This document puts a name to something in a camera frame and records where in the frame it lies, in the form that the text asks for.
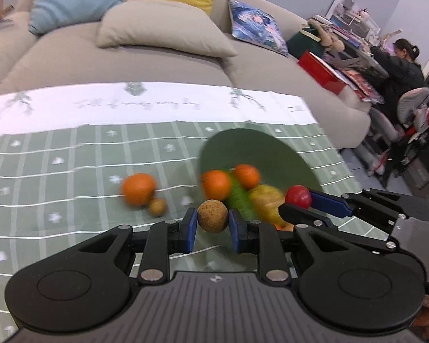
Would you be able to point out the beige sofa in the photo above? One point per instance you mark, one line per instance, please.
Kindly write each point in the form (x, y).
(164, 69)

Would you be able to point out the yellow green mango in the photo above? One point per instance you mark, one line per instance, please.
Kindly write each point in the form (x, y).
(266, 203)

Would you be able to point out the green checked tablecloth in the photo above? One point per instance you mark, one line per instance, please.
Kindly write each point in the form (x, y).
(57, 150)

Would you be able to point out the green cucumber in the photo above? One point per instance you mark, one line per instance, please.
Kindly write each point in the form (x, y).
(241, 200)

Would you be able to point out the large brown longan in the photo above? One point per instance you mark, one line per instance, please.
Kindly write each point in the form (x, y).
(212, 216)

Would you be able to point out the green plate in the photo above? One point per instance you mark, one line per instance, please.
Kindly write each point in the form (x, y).
(257, 146)

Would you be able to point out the blue printed cushion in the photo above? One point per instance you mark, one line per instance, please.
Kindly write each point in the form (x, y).
(259, 26)

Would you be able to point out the beige cushion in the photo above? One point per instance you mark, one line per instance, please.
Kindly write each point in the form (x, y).
(157, 30)

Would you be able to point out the dark green bag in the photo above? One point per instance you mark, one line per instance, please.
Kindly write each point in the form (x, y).
(302, 44)

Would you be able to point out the white desktop shelf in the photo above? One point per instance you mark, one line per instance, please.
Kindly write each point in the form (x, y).
(353, 12)

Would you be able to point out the cluttered desk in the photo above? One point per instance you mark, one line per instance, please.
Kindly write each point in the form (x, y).
(357, 75)

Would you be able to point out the red box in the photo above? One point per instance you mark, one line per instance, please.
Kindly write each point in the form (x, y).
(319, 71)

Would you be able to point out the small red fruit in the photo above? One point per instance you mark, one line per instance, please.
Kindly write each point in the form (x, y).
(297, 195)

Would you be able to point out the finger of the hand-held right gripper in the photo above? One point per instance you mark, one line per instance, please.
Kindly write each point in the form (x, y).
(300, 213)
(328, 204)

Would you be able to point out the beige plush toy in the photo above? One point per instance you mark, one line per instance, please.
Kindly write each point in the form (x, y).
(327, 37)

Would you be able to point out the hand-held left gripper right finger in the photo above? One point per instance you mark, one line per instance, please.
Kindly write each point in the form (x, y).
(235, 235)

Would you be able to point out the small brown longan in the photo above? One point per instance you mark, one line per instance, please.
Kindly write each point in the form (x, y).
(157, 207)

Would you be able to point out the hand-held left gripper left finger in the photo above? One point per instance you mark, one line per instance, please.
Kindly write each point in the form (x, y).
(189, 232)

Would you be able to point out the grey office chair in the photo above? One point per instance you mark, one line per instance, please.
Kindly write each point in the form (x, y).
(412, 103)

